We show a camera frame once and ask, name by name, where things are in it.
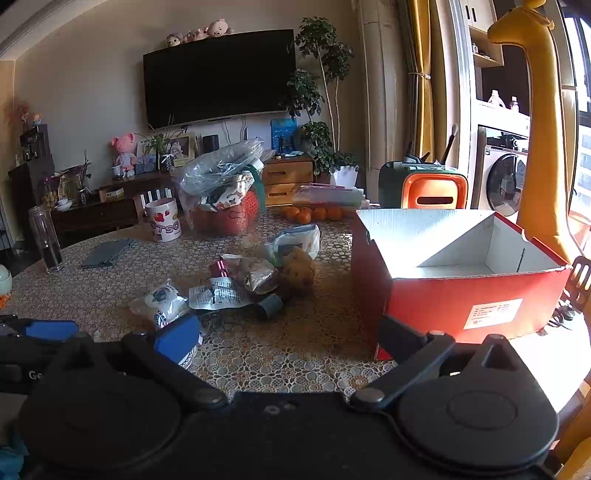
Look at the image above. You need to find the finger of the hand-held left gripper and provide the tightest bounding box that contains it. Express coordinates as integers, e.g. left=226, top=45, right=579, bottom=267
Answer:
left=0, top=316, right=80, bottom=344

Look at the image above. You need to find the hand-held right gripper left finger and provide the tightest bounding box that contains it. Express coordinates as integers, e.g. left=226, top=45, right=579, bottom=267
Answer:
left=51, top=314, right=228, bottom=411

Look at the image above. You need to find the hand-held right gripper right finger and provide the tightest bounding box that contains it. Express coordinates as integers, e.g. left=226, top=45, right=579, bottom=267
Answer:
left=349, top=315, right=527, bottom=410

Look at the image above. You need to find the white blue printed packet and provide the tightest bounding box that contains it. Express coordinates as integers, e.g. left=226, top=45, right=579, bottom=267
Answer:
left=128, top=279, right=191, bottom=329

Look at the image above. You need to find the red cardboard box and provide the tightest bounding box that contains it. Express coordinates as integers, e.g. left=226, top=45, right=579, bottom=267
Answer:
left=351, top=208, right=573, bottom=361

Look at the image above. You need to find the white sachet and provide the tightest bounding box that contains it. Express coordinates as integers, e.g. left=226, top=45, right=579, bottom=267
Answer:
left=188, top=276, right=253, bottom=311

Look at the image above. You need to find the dark cylindrical cap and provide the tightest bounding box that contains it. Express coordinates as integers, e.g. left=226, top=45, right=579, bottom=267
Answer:
left=257, top=294, right=284, bottom=320

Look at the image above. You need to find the brown snack packet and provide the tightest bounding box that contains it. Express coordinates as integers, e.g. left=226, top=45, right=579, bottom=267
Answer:
left=238, top=256, right=280, bottom=295

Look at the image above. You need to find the yellow spotted bun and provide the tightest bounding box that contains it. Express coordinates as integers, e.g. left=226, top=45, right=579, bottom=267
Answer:
left=281, top=247, right=317, bottom=290

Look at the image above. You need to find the patterned desktop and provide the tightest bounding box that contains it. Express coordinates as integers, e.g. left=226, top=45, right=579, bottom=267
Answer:
left=0, top=205, right=591, bottom=416

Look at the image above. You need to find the clear glass tumbler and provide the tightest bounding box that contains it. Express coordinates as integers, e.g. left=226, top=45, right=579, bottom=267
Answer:
left=28, top=205, right=65, bottom=274

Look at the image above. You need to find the grey folded cloth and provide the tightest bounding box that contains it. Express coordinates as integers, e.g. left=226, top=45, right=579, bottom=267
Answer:
left=82, top=239, right=136, bottom=269

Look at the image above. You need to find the white strawberry print mug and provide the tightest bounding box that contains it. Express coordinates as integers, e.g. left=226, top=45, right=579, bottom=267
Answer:
left=145, top=198, right=184, bottom=244

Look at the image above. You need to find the dark wooden tv console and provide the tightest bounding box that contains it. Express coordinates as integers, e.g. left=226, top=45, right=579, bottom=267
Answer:
left=50, top=170, right=186, bottom=234

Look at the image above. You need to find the red transparent basket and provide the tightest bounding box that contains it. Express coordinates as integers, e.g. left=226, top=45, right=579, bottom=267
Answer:
left=190, top=188, right=260, bottom=237

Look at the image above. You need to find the white router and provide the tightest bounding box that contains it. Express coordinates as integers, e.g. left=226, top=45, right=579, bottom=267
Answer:
left=137, top=186, right=179, bottom=209

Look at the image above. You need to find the blue white plastic bag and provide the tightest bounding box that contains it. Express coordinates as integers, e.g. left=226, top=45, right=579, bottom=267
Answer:
left=265, top=224, right=321, bottom=260

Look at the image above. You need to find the dark tall cabinet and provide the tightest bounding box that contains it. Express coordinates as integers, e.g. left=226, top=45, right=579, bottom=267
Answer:
left=7, top=124, right=57, bottom=243

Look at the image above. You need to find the green orange desk organizer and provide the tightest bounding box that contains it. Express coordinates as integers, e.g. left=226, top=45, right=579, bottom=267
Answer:
left=378, top=161, right=470, bottom=211

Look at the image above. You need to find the vase with dry branches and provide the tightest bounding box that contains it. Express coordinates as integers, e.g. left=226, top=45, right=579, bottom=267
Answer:
left=71, top=148, right=94, bottom=207

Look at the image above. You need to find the clear plastic storage box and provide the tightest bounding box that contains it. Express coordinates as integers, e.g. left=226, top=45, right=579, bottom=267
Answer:
left=292, top=184, right=366, bottom=209

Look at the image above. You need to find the white plant pot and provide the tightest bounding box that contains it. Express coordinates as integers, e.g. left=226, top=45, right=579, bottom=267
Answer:
left=329, top=165, right=359, bottom=188

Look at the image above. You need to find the clear crumpled plastic bag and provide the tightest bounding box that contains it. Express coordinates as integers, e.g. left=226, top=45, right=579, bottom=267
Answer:
left=178, top=137, right=267, bottom=214

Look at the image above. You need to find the white washing machine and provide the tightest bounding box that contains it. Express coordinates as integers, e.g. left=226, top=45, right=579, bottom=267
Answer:
left=471, top=124, right=530, bottom=219

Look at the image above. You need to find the pink haired doll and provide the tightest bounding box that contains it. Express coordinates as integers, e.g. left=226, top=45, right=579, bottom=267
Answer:
left=109, top=132, right=140, bottom=179

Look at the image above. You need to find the framed photo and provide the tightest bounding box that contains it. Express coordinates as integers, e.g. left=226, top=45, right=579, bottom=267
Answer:
left=159, top=134, right=197, bottom=162

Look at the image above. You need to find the wooden drawer cabinet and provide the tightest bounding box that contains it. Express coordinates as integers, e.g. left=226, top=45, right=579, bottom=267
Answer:
left=260, top=156, right=317, bottom=206

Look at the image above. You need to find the blue picture box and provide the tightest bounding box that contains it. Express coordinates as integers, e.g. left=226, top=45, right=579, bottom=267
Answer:
left=270, top=119, right=298, bottom=151

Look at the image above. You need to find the white standing air conditioner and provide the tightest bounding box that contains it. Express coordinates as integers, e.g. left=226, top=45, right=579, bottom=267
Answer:
left=357, top=0, right=409, bottom=206

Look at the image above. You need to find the yellow giraffe toy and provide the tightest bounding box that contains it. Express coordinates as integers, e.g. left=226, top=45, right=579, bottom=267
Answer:
left=488, top=0, right=580, bottom=266

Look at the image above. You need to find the tall green houseplant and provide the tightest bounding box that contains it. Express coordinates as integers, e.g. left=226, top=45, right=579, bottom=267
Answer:
left=283, top=17, right=360, bottom=178

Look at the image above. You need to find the yellow curtain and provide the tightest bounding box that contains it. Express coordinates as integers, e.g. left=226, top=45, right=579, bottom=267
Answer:
left=405, top=0, right=435, bottom=163

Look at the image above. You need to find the black television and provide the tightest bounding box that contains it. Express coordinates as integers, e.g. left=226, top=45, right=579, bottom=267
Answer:
left=143, top=30, right=297, bottom=131

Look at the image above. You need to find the pink pig plush toy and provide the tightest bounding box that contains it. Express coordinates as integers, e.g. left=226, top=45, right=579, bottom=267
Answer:
left=205, top=18, right=234, bottom=39

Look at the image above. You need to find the teal strap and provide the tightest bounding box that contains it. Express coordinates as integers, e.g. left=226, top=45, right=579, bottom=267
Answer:
left=248, top=161, right=267, bottom=214

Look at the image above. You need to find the long handled brush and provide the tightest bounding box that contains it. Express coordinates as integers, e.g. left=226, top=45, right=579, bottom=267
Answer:
left=442, top=123, right=459, bottom=165

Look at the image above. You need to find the wooden wall cabinet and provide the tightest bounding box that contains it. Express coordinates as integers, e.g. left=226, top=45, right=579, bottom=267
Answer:
left=464, top=0, right=505, bottom=68

